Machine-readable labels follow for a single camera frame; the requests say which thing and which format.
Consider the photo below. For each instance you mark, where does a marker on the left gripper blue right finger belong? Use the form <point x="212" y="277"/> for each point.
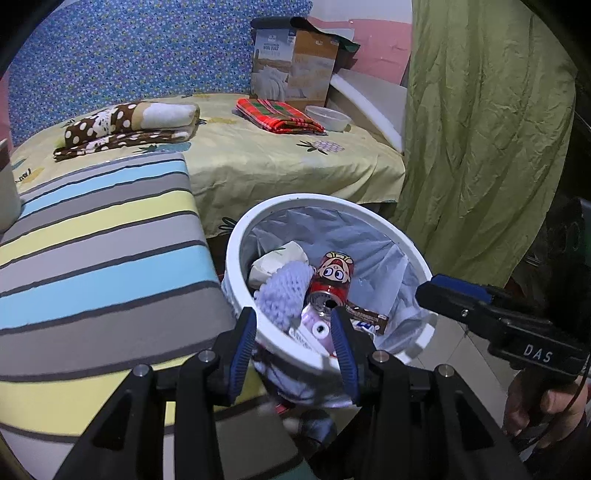
<point x="353" y="349"/>

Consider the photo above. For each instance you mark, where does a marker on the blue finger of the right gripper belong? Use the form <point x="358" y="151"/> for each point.
<point x="462" y="287"/>
<point x="463" y="309"/>

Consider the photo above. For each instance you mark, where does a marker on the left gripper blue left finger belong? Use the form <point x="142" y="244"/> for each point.
<point x="233" y="349"/>

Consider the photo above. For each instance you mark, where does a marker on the purple small carton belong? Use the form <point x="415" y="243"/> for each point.
<point x="314" y="332"/>

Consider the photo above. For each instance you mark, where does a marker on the brown snack wrapper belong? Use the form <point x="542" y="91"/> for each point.
<point x="367" y="320"/>

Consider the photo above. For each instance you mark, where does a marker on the red cartoon can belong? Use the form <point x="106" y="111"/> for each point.
<point x="329" y="287"/>

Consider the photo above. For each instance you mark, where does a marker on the beige paper bag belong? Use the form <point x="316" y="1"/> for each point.
<point x="264" y="267"/>

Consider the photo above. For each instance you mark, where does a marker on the white round trash bin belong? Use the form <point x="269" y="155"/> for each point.
<point x="356" y="257"/>

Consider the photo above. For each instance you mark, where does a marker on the grey trash bag liner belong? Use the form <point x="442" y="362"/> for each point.
<point x="293" y="372"/>

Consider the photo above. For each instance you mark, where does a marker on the person right hand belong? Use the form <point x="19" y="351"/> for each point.
<point x="566" y="407"/>

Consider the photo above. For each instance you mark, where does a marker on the striped table cloth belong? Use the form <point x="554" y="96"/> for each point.
<point x="106" y="268"/>

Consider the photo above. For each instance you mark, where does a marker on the yellow bed sheet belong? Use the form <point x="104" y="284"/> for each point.
<point x="233" y="165"/>

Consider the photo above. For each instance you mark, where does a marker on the green curtain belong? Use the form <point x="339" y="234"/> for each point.
<point x="490" y="107"/>

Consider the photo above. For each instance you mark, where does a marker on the white plastic bowl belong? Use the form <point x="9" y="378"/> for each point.
<point x="331" y="120"/>

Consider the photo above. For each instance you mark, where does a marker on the red plaid folded cloth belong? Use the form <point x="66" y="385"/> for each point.
<point x="277" y="117"/>

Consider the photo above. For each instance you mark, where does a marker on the brown polka dot blanket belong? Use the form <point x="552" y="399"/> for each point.
<point x="127" y="125"/>

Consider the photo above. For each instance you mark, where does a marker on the brown white mug tumbler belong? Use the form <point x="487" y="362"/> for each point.
<point x="10" y="201"/>

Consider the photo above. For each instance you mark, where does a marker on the bedding cardboard box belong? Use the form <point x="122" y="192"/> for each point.
<point x="293" y="60"/>

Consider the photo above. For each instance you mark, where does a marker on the blue patterned headboard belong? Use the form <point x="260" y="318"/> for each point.
<point x="88" y="55"/>

